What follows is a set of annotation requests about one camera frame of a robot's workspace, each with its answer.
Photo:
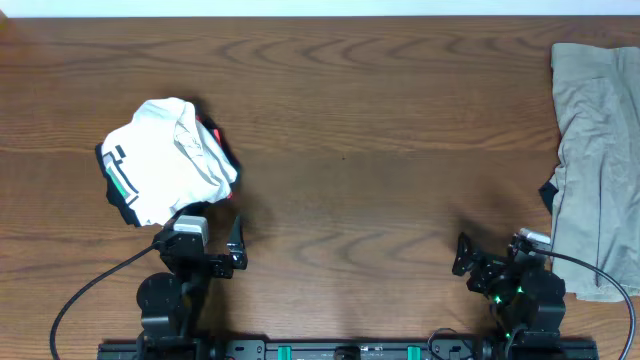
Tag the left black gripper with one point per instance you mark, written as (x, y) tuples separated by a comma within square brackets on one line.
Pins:
[(201, 259)]

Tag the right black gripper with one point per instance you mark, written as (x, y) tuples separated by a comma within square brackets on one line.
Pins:
[(490, 268)]

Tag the grey-green shorts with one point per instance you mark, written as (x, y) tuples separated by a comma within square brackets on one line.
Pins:
[(595, 211)]

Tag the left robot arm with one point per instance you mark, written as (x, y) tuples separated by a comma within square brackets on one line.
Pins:
[(171, 302)]

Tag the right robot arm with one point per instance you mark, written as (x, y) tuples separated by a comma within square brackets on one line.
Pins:
[(527, 300)]

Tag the black garment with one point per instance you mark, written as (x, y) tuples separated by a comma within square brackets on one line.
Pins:
[(547, 193)]

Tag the white folded t-shirt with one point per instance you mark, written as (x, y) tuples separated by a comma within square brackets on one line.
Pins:
[(169, 156)]

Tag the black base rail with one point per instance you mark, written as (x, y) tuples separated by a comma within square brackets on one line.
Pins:
[(438, 348)]

